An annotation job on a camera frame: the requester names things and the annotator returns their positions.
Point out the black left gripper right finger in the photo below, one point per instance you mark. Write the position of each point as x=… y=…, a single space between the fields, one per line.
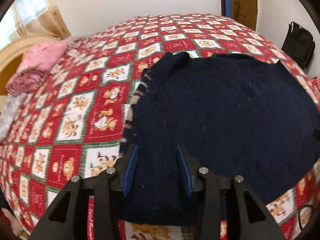
x=228 y=198

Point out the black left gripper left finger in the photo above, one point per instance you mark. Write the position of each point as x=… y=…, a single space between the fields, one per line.
x=66 y=217

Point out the navy striped knit sweater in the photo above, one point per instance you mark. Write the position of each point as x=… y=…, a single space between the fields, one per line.
x=233 y=113

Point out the red christmas patchwork bedspread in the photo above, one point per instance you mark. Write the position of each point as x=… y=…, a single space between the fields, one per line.
x=72 y=122

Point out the grey floral pillow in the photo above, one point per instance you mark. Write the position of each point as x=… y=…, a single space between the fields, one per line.
x=10 y=110

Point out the pink folded blanket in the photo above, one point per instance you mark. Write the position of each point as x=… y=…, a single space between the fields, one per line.
x=36 y=64

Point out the black bag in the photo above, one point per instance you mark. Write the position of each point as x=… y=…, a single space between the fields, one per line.
x=299 y=45

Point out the cream wooden headboard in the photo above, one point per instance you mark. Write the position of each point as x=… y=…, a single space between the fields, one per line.
x=12 y=55

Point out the brown wooden door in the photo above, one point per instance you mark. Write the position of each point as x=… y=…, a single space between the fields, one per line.
x=243 y=11

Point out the beige checked curtain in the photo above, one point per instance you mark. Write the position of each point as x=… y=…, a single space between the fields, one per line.
x=34 y=17

